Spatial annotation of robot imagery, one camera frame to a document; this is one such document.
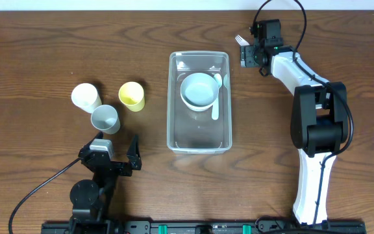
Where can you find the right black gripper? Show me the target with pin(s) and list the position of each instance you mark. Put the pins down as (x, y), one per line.
(247, 56)

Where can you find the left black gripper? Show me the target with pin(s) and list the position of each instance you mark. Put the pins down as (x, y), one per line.
(114, 166)

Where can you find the grey bowl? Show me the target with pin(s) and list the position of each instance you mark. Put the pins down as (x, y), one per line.
(199, 88)

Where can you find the white bowl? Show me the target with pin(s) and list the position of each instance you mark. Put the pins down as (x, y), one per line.
(197, 108)

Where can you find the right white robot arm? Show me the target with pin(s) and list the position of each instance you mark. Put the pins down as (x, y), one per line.
(321, 123)

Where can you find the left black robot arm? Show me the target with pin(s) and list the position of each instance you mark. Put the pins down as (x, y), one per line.
(91, 197)

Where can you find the clear plastic container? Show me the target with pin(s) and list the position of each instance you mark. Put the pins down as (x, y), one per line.
(196, 132)

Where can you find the grey cup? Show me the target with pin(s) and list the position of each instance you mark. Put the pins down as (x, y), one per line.
(106, 119)

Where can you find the yellow cup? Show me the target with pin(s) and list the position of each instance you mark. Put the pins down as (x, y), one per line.
(131, 94)

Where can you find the white cup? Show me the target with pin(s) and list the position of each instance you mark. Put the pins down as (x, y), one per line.
(86, 97)

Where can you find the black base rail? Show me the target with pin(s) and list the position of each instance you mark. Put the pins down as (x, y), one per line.
(264, 225)

